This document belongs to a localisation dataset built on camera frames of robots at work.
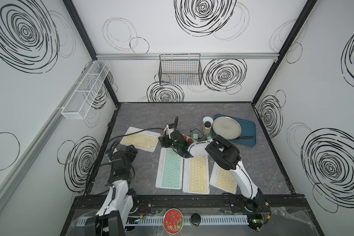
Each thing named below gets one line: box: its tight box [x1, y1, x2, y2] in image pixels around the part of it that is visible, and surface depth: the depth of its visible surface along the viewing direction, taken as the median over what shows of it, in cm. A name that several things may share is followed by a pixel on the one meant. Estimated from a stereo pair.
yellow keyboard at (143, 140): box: [119, 126, 161, 153], surface depth 101 cm
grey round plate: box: [212, 116, 242, 141], surface depth 105 cm
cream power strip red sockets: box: [179, 133, 198, 143], surface depth 98 cm
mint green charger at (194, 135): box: [190, 133, 199, 140], surface depth 99 cm
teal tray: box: [210, 114, 257, 147], surface depth 104 cm
